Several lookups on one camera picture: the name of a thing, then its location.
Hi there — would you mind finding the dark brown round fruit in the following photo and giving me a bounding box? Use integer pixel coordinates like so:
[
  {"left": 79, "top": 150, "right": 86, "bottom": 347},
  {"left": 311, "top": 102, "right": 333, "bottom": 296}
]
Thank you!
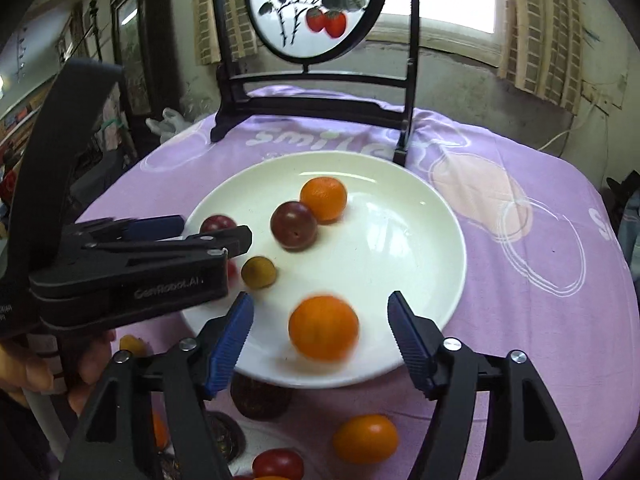
[{"left": 230, "top": 374, "right": 293, "bottom": 422}]

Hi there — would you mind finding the round painted screen black stand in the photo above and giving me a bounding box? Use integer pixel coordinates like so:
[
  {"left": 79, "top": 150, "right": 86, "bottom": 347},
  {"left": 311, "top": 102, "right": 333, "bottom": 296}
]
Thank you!
[{"left": 210, "top": 0, "right": 418, "bottom": 167}]

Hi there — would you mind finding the blue grey cloth pile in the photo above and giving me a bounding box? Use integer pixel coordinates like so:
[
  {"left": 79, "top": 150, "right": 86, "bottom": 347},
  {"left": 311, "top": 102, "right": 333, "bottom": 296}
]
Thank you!
[{"left": 606, "top": 170, "right": 640, "bottom": 282}]

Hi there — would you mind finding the white round plate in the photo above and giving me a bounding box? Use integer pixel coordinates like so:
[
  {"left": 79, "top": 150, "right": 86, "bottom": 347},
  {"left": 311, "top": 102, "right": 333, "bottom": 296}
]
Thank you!
[{"left": 181, "top": 157, "right": 468, "bottom": 390}]

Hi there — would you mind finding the white cable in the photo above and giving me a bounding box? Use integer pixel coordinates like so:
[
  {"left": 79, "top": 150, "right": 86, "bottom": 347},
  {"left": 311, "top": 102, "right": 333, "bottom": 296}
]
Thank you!
[{"left": 554, "top": 97, "right": 618, "bottom": 161}]

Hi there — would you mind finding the small yellow-orange fruit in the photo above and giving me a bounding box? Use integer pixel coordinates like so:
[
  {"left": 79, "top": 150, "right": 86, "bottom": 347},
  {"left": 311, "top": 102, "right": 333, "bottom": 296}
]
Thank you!
[{"left": 119, "top": 335, "right": 148, "bottom": 358}]

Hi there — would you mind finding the white plastic bag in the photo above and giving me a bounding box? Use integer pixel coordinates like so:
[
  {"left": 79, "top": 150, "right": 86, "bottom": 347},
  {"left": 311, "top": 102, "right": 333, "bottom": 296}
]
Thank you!
[{"left": 146, "top": 106, "right": 189, "bottom": 144}]

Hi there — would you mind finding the dark purple plum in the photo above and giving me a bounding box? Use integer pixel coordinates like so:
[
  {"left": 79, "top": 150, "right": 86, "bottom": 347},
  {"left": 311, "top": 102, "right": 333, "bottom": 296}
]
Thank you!
[{"left": 270, "top": 201, "right": 318, "bottom": 251}]

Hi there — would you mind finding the yellow-green round fruit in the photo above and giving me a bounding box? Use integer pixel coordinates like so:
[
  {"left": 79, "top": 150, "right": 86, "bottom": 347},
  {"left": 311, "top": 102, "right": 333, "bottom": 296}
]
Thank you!
[{"left": 241, "top": 256, "right": 277, "bottom": 291}]

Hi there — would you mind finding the red plum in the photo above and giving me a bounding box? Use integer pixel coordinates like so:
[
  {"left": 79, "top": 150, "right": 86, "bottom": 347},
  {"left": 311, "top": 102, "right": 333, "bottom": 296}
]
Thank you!
[
  {"left": 251, "top": 448, "right": 305, "bottom": 480},
  {"left": 199, "top": 214, "right": 237, "bottom": 235}
]

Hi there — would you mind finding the dark wooden cabinet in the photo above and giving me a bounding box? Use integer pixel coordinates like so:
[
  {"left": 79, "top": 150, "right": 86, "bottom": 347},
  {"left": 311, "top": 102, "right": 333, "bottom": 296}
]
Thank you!
[{"left": 110, "top": 0, "right": 167, "bottom": 132}]

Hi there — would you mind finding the dark ridged round fruit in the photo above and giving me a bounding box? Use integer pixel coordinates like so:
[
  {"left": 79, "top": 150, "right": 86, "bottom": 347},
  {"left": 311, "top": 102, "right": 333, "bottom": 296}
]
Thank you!
[{"left": 205, "top": 410, "right": 247, "bottom": 463}]

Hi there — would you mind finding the beige striped curtain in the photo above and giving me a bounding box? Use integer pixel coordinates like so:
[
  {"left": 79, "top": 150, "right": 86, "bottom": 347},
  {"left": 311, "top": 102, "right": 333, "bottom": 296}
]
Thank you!
[
  {"left": 194, "top": 0, "right": 259, "bottom": 64},
  {"left": 499, "top": 0, "right": 584, "bottom": 117}
]

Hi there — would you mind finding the orange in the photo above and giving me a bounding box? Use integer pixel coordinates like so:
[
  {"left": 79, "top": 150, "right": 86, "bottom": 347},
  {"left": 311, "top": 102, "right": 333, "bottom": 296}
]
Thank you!
[
  {"left": 288, "top": 295, "right": 361, "bottom": 363},
  {"left": 300, "top": 176, "right": 348, "bottom": 224},
  {"left": 332, "top": 414, "right": 400, "bottom": 465}
]

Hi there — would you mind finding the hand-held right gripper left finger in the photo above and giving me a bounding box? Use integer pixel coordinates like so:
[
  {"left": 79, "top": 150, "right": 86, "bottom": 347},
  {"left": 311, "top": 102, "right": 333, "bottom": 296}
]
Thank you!
[{"left": 59, "top": 291, "right": 256, "bottom": 480}]

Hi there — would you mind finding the person's left hand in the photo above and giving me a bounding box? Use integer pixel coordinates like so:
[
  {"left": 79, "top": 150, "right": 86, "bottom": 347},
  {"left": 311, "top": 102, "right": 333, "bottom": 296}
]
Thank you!
[{"left": 0, "top": 327, "right": 117, "bottom": 413}]

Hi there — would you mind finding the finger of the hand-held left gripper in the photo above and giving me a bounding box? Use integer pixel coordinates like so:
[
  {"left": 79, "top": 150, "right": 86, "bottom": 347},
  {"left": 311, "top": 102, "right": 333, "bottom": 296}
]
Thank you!
[
  {"left": 75, "top": 225, "right": 253, "bottom": 271},
  {"left": 62, "top": 214, "right": 186, "bottom": 248}
]

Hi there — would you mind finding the purple printed tablecloth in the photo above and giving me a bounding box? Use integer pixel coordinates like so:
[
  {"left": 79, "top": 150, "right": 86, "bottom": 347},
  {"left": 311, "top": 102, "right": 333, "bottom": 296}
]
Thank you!
[{"left": 75, "top": 85, "right": 640, "bottom": 480}]

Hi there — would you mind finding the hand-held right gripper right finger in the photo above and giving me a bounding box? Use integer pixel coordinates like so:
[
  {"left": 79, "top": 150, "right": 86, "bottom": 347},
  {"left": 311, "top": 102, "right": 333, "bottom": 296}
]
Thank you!
[{"left": 387, "top": 291, "right": 583, "bottom": 480}]

